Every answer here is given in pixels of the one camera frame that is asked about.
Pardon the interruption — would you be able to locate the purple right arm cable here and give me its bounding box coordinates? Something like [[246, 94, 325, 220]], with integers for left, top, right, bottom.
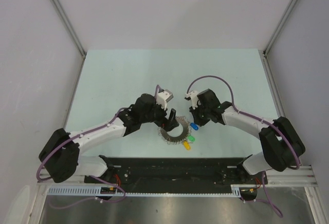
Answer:
[[186, 75, 301, 170]]

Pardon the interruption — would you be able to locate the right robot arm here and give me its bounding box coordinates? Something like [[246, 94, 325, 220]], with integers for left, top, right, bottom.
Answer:
[[185, 89, 306, 183]]

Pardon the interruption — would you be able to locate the steel disc with key rings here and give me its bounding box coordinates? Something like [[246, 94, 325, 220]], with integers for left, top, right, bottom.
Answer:
[[158, 116, 191, 145]]

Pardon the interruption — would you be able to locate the left aluminium frame post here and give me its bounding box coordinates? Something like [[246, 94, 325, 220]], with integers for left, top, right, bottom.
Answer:
[[50, 0, 86, 59]]

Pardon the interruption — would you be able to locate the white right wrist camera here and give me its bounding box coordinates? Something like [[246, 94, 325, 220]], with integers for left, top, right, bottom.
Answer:
[[185, 90, 199, 109]]

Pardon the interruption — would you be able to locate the white slotted cable duct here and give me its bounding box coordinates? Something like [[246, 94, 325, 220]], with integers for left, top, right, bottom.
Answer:
[[47, 184, 244, 198]]

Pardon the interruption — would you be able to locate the aluminium rail right side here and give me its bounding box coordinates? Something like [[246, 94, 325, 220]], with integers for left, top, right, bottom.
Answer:
[[259, 50, 285, 117]]

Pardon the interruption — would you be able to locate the aluminium frame post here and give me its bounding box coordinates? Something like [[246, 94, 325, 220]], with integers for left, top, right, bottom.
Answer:
[[263, 0, 299, 56], [50, 0, 86, 59]]

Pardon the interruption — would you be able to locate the blue tag key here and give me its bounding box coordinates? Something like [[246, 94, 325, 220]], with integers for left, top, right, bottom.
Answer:
[[190, 122, 199, 130]]

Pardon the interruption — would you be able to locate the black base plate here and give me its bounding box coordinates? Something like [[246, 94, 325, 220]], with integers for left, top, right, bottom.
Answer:
[[100, 156, 262, 195]]

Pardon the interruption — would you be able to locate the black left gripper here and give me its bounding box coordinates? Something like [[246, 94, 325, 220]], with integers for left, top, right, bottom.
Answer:
[[140, 99, 178, 132]]

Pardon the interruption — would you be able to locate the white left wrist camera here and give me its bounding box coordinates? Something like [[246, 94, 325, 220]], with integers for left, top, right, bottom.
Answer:
[[155, 85, 173, 110]]

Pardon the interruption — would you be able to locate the yellow tag key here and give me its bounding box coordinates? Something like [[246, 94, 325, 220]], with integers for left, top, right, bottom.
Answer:
[[182, 141, 191, 151]]

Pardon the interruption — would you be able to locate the right aluminium frame post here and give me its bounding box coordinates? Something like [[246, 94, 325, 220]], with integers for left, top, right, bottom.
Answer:
[[263, 0, 299, 56]]

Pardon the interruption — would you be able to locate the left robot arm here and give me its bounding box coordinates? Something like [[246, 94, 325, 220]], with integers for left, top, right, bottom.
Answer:
[[36, 90, 179, 183]]

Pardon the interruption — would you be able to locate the green tag key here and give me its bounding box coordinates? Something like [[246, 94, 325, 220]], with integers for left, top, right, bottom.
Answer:
[[187, 135, 195, 143]]

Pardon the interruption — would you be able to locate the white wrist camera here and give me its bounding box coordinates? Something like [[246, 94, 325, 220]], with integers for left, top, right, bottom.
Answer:
[[185, 90, 199, 109], [155, 85, 173, 110]]

